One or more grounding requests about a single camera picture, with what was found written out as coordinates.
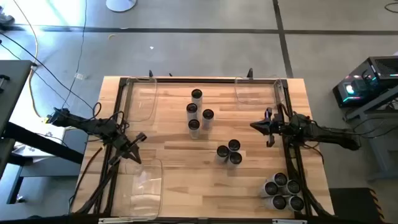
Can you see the white cardboard box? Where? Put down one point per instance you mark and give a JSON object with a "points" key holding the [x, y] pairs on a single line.
{"points": [[56, 137]]}

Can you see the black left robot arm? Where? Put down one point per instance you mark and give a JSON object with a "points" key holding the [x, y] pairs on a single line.
{"points": [[93, 126]]}

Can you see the white floor label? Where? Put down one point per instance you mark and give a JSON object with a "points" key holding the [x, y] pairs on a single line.
{"points": [[79, 76]]}

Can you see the white edge bracket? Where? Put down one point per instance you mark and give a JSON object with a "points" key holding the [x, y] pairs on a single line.
{"points": [[289, 221], [112, 221]]}

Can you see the clear plastic bin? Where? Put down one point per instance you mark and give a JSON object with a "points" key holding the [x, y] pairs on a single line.
{"points": [[141, 99], [143, 186], [258, 91]]}

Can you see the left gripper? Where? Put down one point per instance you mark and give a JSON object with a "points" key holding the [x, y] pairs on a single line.
{"points": [[122, 146]]}

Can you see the black aluminium table frame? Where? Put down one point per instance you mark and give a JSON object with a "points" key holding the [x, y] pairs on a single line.
{"points": [[202, 80]]}

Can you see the grey chair foot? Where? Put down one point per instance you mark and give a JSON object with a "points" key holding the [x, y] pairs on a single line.
{"points": [[6, 18]]}

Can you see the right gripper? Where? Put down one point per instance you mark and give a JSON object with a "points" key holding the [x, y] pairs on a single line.
{"points": [[276, 126]]}

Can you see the black yellow-striped mat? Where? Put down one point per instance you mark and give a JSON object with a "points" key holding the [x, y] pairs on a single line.
{"points": [[351, 205]]}

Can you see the white round stand base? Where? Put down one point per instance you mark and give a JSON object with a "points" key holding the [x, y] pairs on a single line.
{"points": [[121, 4]]}

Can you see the computer case with lights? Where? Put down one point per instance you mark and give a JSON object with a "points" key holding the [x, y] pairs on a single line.
{"points": [[379, 71]]}

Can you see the black desk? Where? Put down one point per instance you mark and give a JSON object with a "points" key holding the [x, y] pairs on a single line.
{"points": [[12, 81]]}

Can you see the grey metal side table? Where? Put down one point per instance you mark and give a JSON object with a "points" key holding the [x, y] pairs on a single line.
{"points": [[373, 146]]}

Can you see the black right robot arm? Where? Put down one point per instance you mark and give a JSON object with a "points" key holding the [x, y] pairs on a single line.
{"points": [[326, 133]]}

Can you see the black clamp post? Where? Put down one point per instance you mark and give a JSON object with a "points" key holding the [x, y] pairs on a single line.
{"points": [[150, 74], [249, 74]]}

